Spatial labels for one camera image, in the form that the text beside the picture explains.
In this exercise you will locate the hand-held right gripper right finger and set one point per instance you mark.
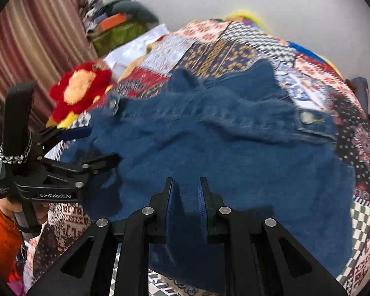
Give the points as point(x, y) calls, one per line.
point(202, 209)

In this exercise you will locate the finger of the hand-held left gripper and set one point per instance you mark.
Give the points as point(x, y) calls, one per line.
point(77, 132)
point(101, 162)

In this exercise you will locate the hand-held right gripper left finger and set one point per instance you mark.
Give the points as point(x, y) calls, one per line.
point(170, 209)

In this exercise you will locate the blue denim jacket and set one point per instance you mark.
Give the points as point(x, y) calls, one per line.
point(209, 141)

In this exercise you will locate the pile of clothes and bags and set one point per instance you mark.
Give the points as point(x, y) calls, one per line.
point(101, 3)

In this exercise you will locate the person's left hand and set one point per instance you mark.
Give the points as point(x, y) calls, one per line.
point(42, 212)

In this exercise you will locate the red and yellow plush toy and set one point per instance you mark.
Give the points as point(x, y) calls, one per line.
point(78, 91)

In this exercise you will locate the white pillow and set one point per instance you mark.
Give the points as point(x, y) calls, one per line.
point(135, 49)

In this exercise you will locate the green printed cloth box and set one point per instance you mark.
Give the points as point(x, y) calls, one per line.
point(117, 37)

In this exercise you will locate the red and gold striped curtain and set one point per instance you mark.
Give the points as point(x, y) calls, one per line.
point(34, 37)

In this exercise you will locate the orange box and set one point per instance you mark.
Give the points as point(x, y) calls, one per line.
point(112, 21)

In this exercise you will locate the grey curved pillow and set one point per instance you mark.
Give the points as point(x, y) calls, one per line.
point(137, 10)

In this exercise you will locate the colourful patchwork quilt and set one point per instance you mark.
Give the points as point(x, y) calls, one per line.
point(222, 43)

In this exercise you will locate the grey backpack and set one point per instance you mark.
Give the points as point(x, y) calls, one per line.
point(359, 94)

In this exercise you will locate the yellow plush headboard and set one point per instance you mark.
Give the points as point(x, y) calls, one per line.
point(245, 17)

